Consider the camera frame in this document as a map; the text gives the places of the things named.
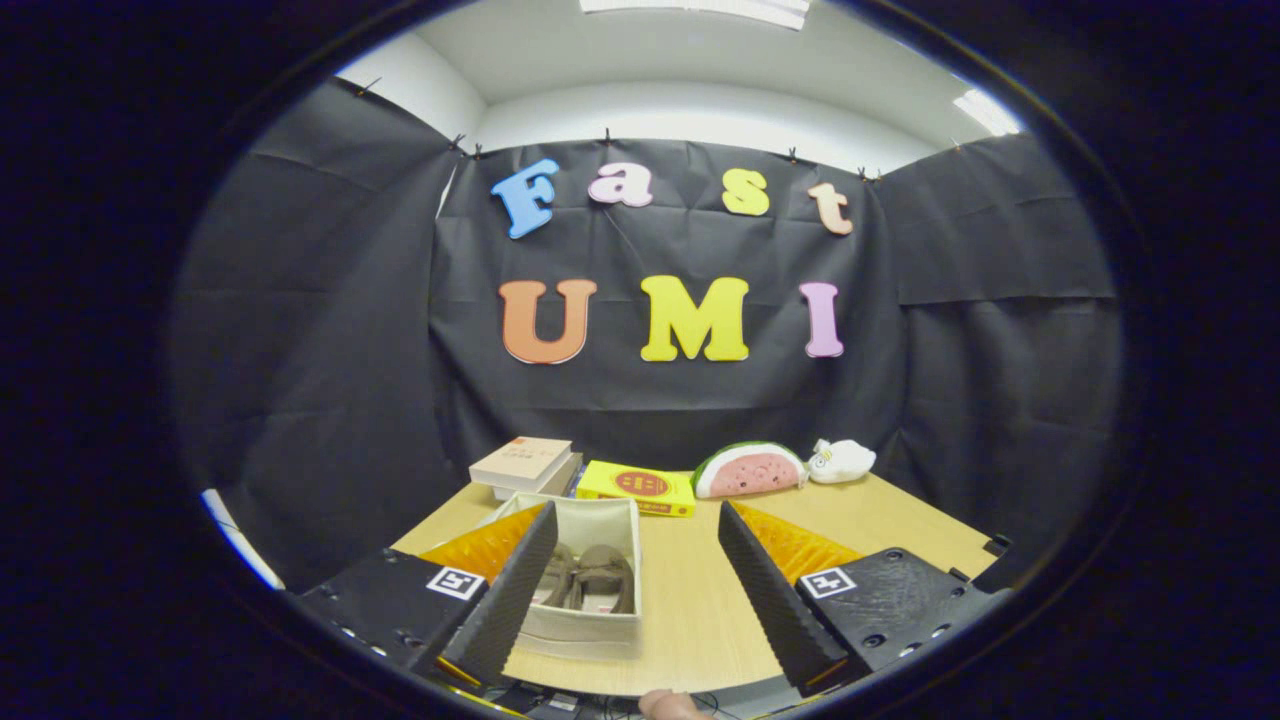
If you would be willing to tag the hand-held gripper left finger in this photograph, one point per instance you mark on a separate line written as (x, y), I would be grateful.
(505, 610)

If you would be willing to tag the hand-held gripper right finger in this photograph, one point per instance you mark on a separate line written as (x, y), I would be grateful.
(775, 610)

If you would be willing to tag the brown fuzzy shoe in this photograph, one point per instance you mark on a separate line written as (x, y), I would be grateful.
(605, 565)
(560, 570)

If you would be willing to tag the cream fabric storage box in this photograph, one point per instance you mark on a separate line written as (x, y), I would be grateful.
(590, 520)

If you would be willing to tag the watermelon slice plush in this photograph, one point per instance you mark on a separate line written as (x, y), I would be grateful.
(750, 475)

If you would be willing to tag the grey book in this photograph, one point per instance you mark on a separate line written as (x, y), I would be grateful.
(565, 478)

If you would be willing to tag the beige book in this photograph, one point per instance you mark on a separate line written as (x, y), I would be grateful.
(520, 460)

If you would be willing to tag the yellow book with red label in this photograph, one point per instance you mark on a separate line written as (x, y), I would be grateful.
(600, 485)

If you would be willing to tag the white plush toy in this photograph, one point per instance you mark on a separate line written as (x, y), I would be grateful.
(845, 462)

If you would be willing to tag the ceiling light panel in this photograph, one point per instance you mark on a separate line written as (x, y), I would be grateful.
(700, 10)
(985, 112)

